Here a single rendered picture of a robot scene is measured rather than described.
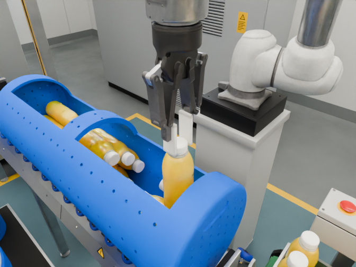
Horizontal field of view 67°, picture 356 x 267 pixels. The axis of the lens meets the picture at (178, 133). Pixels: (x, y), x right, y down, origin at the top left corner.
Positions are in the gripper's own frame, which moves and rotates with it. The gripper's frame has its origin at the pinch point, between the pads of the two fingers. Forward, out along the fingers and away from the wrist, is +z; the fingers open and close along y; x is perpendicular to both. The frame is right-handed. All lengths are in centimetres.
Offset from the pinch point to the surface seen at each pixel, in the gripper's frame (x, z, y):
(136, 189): -4.8, 12.5, 7.5
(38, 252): -93, 118, 20
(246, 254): 15.0, 35.8, -9.2
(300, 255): 25.8, 26.0, -10.7
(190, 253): 10.5, 18.5, 8.2
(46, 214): -89, 91, 8
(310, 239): 25.9, 26.0, -16.2
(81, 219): -31, 41, 12
